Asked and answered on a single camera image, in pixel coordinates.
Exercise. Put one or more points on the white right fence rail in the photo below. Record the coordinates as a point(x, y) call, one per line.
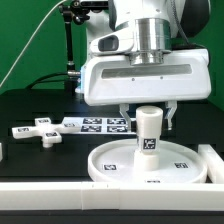
point(214, 162)

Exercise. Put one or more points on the white front fence rail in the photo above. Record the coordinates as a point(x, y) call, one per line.
point(98, 195)

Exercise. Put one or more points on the white round table top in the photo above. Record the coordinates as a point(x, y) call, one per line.
point(121, 161)

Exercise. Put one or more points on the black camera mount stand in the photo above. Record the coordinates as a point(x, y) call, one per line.
point(77, 11)

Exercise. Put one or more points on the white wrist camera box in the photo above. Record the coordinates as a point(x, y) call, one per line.
point(117, 42)

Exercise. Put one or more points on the white cross-shaped table base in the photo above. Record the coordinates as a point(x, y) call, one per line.
point(49, 133)

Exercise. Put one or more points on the white marker tag sheet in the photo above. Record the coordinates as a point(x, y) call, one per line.
point(98, 125)

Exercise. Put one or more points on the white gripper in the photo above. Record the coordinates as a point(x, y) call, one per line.
point(183, 75)

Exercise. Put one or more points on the white fence rail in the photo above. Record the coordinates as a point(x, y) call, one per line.
point(98, 195)
point(214, 162)

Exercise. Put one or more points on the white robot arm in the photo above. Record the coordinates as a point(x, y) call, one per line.
point(139, 52)

